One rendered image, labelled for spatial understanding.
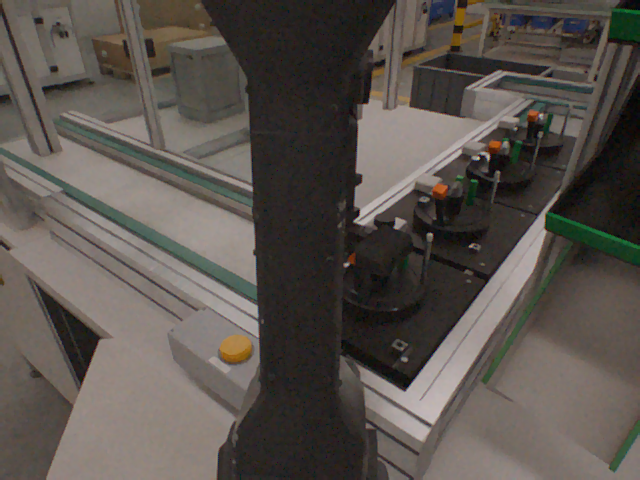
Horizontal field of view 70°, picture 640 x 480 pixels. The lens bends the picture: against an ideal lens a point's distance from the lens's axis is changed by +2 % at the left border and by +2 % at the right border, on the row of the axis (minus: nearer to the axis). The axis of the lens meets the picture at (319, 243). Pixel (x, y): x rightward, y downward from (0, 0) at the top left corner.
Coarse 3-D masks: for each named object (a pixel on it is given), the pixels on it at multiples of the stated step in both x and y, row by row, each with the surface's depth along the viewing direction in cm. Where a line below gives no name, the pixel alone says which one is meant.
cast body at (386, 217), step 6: (378, 216) 62; (384, 216) 62; (390, 216) 62; (372, 222) 63; (378, 222) 61; (384, 222) 61; (390, 222) 61; (396, 222) 63; (402, 222) 63; (366, 228) 62; (372, 228) 62; (396, 228) 61; (402, 228) 62
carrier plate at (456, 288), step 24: (432, 264) 74; (432, 288) 69; (456, 288) 69; (480, 288) 69; (432, 312) 64; (456, 312) 64; (360, 336) 60; (384, 336) 60; (408, 336) 60; (432, 336) 60; (384, 360) 57; (408, 360) 57; (408, 384) 56
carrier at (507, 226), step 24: (408, 192) 95; (456, 192) 81; (408, 216) 87; (432, 216) 83; (456, 216) 83; (480, 216) 83; (504, 216) 87; (528, 216) 87; (432, 240) 80; (456, 240) 79; (480, 240) 80; (504, 240) 80; (456, 264) 74; (480, 264) 74
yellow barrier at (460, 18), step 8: (464, 0) 638; (472, 0) 663; (480, 0) 683; (488, 0) 707; (464, 8) 644; (456, 16) 653; (464, 16) 651; (496, 16) 756; (456, 24) 657; (464, 24) 672; (472, 24) 691; (456, 32) 662; (496, 32) 777; (456, 40) 668; (456, 48) 673
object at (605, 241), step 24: (624, 120) 43; (624, 144) 44; (600, 168) 44; (624, 168) 43; (576, 192) 43; (600, 192) 42; (624, 192) 41; (552, 216) 40; (576, 216) 41; (600, 216) 41; (624, 216) 40; (576, 240) 40; (600, 240) 38; (624, 240) 36
